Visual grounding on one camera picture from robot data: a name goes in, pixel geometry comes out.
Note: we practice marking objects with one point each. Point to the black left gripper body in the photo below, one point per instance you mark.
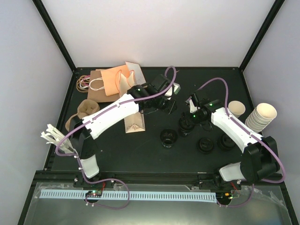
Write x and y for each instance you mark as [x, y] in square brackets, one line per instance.
[165, 108]

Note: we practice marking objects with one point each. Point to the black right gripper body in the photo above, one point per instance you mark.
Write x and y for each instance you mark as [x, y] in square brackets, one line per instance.
[198, 119]

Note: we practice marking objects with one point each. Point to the black paper coffee cup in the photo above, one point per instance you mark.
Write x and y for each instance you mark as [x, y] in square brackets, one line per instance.
[185, 128]

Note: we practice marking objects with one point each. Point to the printed white paper bag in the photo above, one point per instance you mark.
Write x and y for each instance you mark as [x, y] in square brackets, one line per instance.
[134, 120]

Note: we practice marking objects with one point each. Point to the black plastic cup lid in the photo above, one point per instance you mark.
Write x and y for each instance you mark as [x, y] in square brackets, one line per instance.
[205, 145]

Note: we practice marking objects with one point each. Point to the brown pulp cup carrier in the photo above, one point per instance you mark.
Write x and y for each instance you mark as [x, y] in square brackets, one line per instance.
[86, 107]

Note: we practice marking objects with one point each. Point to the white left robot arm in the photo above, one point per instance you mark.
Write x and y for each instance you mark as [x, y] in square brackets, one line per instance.
[80, 140]

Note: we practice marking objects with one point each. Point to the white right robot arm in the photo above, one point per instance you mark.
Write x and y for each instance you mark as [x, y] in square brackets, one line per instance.
[259, 154]

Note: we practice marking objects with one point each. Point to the single paper coffee cup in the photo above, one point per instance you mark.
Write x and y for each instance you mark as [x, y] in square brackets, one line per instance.
[237, 108]

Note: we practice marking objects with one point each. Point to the orange kraft paper bag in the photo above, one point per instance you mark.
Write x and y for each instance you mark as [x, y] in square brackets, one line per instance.
[109, 76]

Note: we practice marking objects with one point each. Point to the stack of paper cups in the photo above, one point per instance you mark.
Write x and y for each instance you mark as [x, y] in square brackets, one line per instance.
[261, 117]

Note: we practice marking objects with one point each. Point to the brown kraft paper bag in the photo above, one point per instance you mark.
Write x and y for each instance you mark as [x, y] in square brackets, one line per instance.
[93, 85]

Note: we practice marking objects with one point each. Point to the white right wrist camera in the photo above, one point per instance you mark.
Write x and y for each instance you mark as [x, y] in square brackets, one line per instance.
[192, 107]

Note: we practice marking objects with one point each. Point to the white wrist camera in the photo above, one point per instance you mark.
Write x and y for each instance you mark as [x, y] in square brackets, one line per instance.
[192, 107]
[174, 90]

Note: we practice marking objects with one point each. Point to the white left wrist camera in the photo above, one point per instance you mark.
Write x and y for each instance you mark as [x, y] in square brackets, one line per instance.
[174, 90]

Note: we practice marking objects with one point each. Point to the white slotted cable rail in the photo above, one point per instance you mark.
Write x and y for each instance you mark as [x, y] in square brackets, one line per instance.
[131, 195]

